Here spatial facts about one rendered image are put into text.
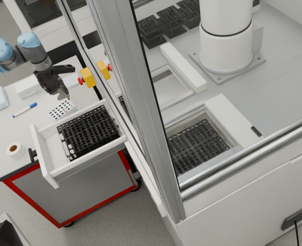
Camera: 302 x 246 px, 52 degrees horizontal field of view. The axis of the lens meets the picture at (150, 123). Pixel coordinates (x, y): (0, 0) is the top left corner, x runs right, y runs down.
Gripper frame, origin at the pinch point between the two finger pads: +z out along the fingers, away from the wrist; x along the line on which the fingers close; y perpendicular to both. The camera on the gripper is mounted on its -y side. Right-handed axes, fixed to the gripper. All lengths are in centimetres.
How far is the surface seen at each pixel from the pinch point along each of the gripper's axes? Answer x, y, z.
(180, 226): 84, 11, -4
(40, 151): 23.2, 26.0, -5.3
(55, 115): -2.1, 9.3, 7.8
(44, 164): 30.0, 28.3, -5.3
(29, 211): -31, 56, 87
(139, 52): 85, 9, -70
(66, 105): -3.5, 1.7, 7.9
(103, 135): 35.6, 4.5, -2.5
